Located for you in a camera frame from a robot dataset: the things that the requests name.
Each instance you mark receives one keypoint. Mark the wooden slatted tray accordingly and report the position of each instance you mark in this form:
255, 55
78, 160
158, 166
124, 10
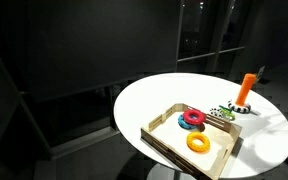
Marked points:
174, 133

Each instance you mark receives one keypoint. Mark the metal window post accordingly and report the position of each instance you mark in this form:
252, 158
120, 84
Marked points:
179, 33

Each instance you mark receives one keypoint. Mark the metal window rail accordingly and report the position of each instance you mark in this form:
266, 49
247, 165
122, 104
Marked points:
210, 54

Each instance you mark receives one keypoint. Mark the white table pedestal base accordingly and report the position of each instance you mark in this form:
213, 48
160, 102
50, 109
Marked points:
160, 173

